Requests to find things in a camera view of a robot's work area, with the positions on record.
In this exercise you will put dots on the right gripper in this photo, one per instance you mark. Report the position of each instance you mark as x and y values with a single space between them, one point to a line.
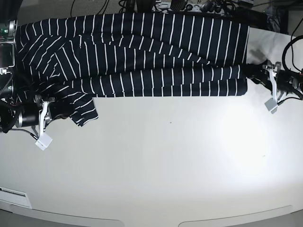
41 112

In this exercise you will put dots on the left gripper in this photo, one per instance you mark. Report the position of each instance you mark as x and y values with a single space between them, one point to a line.
274 79

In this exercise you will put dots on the navy white striped T-shirt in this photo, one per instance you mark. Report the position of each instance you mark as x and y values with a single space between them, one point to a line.
130 54

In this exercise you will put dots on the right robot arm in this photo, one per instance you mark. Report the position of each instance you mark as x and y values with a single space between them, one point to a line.
20 107

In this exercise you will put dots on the black box on floor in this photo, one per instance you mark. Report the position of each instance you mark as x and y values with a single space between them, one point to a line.
250 16

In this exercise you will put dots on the white paper label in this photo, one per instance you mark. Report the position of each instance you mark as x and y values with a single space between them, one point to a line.
14 197

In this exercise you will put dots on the white power strip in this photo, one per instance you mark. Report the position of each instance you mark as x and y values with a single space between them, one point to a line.
189 6

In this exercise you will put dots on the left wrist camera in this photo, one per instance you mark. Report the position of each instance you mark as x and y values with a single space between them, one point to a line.
271 105

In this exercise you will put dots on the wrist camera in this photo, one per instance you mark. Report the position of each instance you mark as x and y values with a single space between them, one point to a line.
43 141
271 105

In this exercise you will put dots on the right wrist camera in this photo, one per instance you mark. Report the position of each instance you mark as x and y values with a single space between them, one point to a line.
43 141

